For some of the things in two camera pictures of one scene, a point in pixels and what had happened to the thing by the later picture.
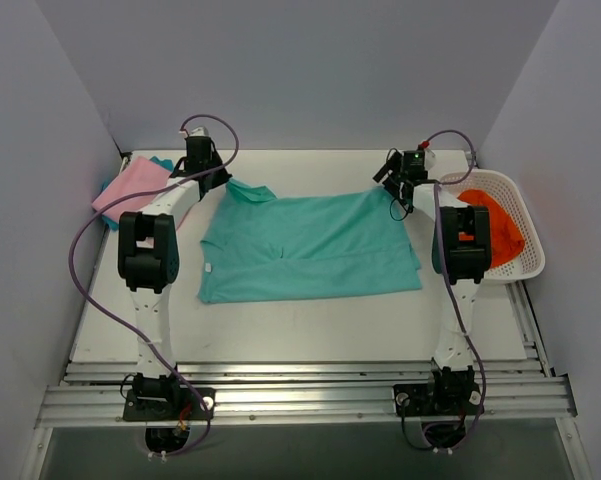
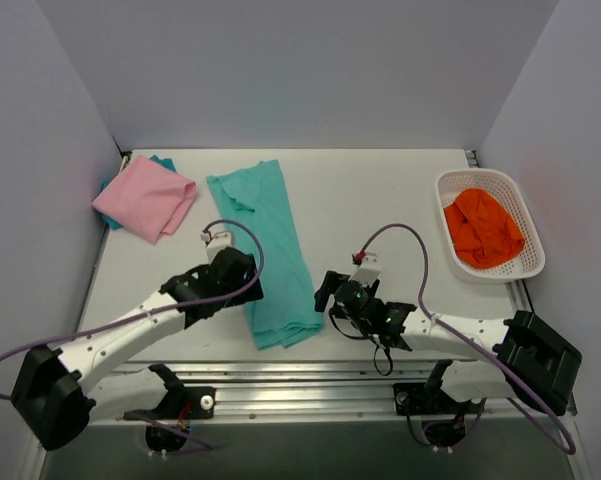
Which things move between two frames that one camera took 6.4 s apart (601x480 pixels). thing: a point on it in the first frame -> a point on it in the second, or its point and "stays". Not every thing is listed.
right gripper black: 392,178 -> 327,292
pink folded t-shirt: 141,175 stays
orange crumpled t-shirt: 505,240 stays
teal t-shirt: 260,247 -> 290,305
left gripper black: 212,177 -> 247,282
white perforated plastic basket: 502,187 stays
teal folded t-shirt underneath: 113,223 stays
